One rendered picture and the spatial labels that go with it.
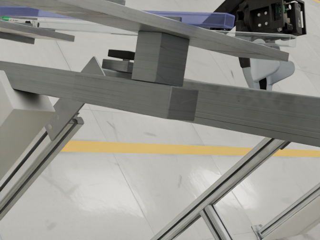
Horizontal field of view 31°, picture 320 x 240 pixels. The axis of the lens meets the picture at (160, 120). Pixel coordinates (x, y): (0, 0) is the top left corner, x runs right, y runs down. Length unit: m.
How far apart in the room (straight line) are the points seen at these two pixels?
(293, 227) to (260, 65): 1.13
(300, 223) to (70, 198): 0.74
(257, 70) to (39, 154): 0.42
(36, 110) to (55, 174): 1.22
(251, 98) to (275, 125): 0.05
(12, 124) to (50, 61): 1.64
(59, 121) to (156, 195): 1.18
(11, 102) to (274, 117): 0.34
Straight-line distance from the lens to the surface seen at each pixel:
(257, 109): 0.79
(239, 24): 0.89
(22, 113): 0.67
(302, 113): 0.75
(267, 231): 2.44
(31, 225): 1.71
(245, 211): 2.50
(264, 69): 0.88
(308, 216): 1.93
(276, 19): 0.88
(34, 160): 1.06
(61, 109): 1.00
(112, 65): 0.93
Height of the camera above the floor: 1.21
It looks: 29 degrees down
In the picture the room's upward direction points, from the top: 44 degrees clockwise
